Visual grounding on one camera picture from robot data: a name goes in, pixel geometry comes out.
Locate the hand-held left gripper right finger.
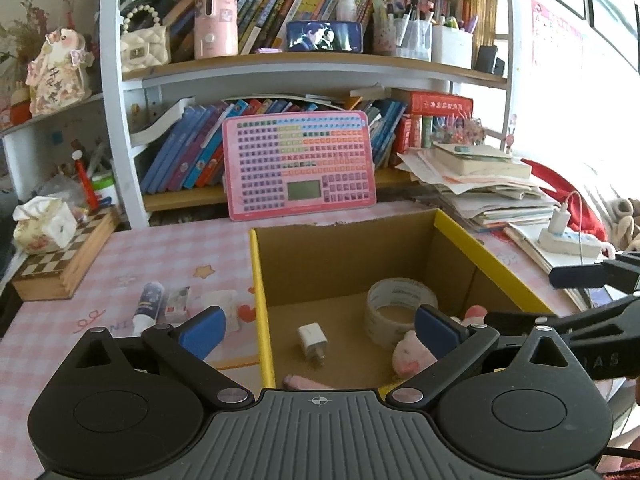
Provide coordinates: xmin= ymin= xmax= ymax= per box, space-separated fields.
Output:
xmin=386 ymin=304 xmax=583 ymax=407

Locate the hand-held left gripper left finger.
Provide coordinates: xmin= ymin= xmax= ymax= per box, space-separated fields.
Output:
xmin=59 ymin=306 xmax=254 ymax=407

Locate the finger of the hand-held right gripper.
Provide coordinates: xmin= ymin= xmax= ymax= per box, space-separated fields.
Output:
xmin=549 ymin=252 xmax=640 ymax=292
xmin=484 ymin=296 xmax=640 ymax=346

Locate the pink plush toy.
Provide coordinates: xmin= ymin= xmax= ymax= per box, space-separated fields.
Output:
xmin=391 ymin=304 xmax=489 ymax=379

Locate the small white box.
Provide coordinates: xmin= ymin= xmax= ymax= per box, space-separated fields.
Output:
xmin=199 ymin=289 xmax=239 ymax=333

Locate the grey staple box red label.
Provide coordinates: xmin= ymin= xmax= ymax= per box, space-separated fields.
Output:
xmin=164 ymin=286 xmax=192 ymax=319

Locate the clear tape roll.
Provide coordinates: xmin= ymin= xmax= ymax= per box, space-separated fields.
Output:
xmin=366 ymin=277 xmax=439 ymax=351

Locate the white bottle purple label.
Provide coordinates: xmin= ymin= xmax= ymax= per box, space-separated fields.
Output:
xmin=134 ymin=281 xmax=167 ymax=337

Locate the white charger plug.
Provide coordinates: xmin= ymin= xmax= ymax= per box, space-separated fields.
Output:
xmin=297 ymin=323 xmax=329 ymax=367

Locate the pink lip balm tube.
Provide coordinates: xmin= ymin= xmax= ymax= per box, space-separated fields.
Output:
xmin=282 ymin=375 xmax=335 ymax=392

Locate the yellow cardboard box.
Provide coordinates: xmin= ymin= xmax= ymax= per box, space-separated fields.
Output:
xmin=249 ymin=208 xmax=557 ymax=392

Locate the white power strip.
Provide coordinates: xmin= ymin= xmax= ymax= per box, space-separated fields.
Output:
xmin=536 ymin=229 xmax=602 ymax=261

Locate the beige plush toy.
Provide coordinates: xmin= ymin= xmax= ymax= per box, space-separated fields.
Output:
xmin=606 ymin=196 xmax=640 ymax=254

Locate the red cloth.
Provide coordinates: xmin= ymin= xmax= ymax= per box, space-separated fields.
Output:
xmin=520 ymin=159 xmax=608 ymax=242

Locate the pink checked tablecloth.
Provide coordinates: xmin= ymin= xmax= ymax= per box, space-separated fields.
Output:
xmin=0 ymin=199 xmax=596 ymax=480

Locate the stack of papers and books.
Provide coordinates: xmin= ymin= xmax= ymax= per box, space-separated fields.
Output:
xmin=396 ymin=142 xmax=562 ymax=234

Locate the wooden chessboard box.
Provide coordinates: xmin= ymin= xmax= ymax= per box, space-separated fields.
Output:
xmin=11 ymin=207 xmax=122 ymax=302

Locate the green lidded white jar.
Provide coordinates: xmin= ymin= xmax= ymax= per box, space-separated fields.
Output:
xmin=91 ymin=171 xmax=119 ymax=207

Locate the red and white stick toy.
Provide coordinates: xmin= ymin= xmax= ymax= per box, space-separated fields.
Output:
xmin=71 ymin=149 xmax=102 ymax=212

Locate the floral tissue pack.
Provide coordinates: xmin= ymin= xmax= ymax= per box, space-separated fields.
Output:
xmin=12 ymin=197 xmax=79 ymax=256

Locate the pink keyboard learning tablet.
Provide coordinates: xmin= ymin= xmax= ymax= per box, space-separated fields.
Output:
xmin=221 ymin=111 xmax=378 ymax=222

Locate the red thick dictionary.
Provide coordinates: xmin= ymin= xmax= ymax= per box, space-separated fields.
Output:
xmin=394 ymin=88 xmax=474 ymax=117

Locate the small black box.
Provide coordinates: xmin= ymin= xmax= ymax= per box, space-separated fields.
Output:
xmin=474 ymin=44 xmax=499 ymax=74

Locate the white bookshelf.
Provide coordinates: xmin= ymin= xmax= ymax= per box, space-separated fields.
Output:
xmin=0 ymin=0 xmax=517 ymax=233

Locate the white pen holder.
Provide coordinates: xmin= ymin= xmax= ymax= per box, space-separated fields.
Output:
xmin=431 ymin=24 xmax=474 ymax=70

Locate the clear pen holder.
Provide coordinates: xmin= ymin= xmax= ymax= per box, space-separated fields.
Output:
xmin=394 ymin=16 xmax=434 ymax=62

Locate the white quilted pearl handbag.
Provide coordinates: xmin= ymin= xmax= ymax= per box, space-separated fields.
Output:
xmin=119 ymin=4 xmax=172 ymax=74

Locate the cat figure plaque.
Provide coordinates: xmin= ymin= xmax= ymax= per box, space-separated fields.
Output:
xmin=25 ymin=26 xmax=94 ymax=116

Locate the pink pen cup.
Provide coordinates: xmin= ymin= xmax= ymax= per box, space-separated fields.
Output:
xmin=371 ymin=0 xmax=397 ymax=57

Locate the pink cylindrical appliance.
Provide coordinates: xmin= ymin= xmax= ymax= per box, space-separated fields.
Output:
xmin=193 ymin=0 xmax=239 ymax=60

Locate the smartphone with lit screen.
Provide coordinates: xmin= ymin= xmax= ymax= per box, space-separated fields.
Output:
xmin=286 ymin=20 xmax=364 ymax=55

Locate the row of colourful paperback books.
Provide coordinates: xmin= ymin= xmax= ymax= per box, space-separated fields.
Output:
xmin=234 ymin=0 xmax=383 ymax=55

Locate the pink wall poster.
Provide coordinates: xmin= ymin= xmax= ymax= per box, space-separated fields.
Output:
xmin=529 ymin=0 xmax=584 ymax=70

